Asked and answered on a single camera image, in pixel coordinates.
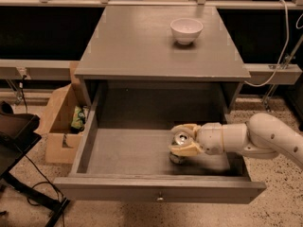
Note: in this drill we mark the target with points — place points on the green snack bag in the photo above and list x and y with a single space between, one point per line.
78 120

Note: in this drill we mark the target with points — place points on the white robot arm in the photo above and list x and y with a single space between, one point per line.
263 136

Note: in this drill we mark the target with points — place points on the white ceramic bowl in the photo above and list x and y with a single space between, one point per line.
186 30

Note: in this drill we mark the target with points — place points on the grey open top drawer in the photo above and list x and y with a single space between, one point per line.
124 155

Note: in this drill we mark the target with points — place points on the grey wooden cabinet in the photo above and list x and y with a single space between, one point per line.
135 42

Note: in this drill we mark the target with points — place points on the metal drawer knob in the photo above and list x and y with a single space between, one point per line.
160 197

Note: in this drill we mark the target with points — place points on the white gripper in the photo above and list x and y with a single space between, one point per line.
209 138

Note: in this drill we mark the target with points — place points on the grey metal rail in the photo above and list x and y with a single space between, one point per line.
36 69

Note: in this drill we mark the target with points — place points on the green 7up soda can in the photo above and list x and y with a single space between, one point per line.
180 139

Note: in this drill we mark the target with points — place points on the open cardboard box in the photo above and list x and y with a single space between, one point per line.
61 142

